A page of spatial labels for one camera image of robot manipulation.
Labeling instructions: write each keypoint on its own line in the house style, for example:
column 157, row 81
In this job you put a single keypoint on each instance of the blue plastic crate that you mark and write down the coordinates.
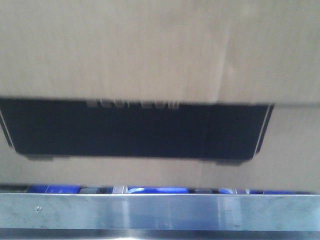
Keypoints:
column 157, row 190

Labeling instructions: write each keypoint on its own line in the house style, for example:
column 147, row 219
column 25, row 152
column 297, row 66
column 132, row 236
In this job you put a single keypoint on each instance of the metal shelf front rail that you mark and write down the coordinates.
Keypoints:
column 30, row 216

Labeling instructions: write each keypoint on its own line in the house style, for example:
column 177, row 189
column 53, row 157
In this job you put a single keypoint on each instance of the brown cardboard box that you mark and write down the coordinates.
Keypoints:
column 211, row 51

